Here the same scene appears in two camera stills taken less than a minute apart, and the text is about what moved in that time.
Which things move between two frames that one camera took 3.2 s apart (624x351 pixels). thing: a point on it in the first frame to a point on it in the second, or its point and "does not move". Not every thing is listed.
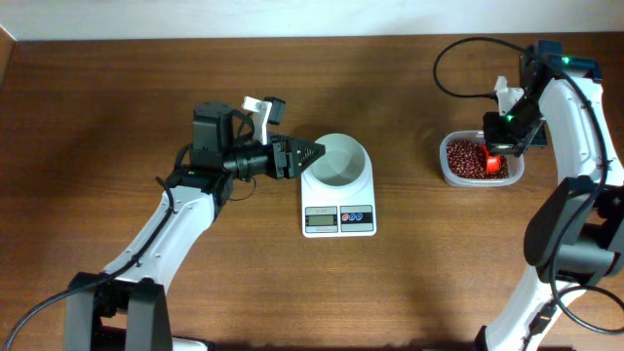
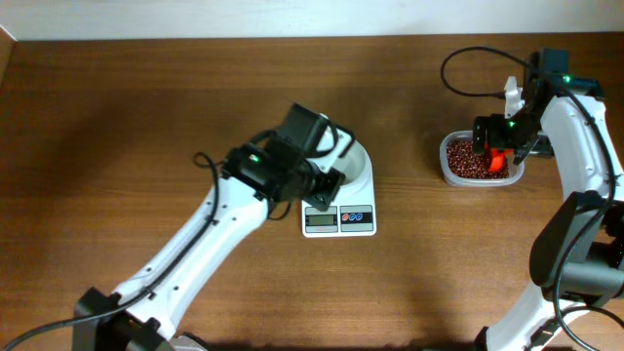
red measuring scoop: [492, 162] does not move
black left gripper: [287, 168] to [325, 180]
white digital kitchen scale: [325, 215] does not move
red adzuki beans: [466, 159] does not move
